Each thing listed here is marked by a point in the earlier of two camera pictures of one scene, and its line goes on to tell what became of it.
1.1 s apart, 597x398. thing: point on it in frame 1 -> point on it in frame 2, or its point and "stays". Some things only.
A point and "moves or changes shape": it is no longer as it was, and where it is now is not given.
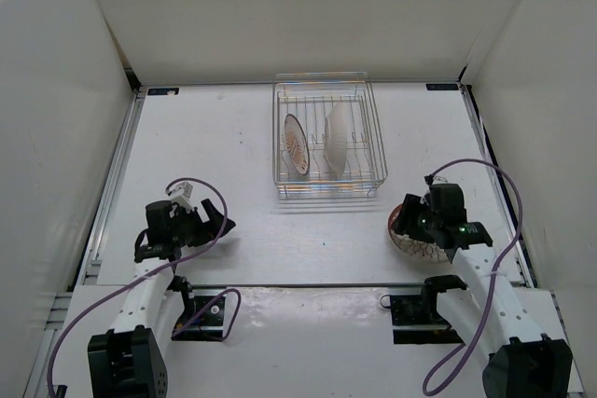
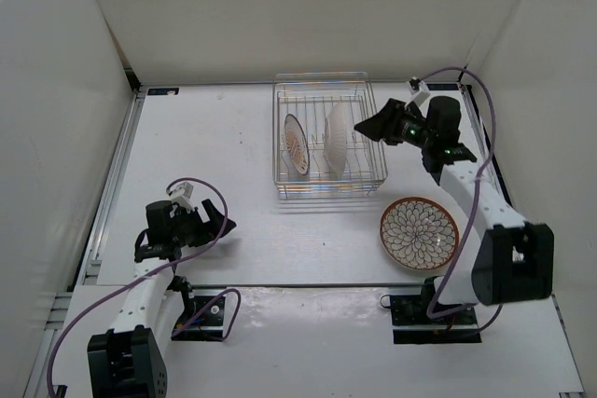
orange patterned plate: x=297 y=144 stays
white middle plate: x=335 y=140 stays
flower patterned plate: x=429 y=250 moves or changes shape
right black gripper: x=411 y=205 -> x=378 y=127
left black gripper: x=207 y=230 stays
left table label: x=163 y=91 stays
